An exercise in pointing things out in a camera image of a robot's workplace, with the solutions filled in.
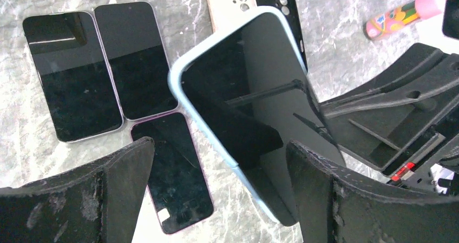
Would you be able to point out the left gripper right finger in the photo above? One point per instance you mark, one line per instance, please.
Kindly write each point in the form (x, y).
(337, 204)

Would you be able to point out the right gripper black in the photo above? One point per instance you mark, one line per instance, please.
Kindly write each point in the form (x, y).
(386, 124)

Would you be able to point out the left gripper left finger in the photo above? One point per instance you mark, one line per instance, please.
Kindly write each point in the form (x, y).
(96, 202)

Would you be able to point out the phone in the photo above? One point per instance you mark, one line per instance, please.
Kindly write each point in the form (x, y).
(74, 76)
(247, 89)
(176, 183)

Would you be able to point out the black smartphone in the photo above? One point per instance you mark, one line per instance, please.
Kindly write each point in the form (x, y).
(137, 58)

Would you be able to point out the black phone case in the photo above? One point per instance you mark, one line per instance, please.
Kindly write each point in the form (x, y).
(290, 10)

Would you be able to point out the beige phone case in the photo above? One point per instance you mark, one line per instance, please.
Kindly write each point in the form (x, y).
(224, 13)

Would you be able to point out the pink capped small bottle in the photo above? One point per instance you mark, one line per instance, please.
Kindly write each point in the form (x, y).
(394, 20)

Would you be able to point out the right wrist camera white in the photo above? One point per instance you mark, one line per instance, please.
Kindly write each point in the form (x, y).
(450, 19)

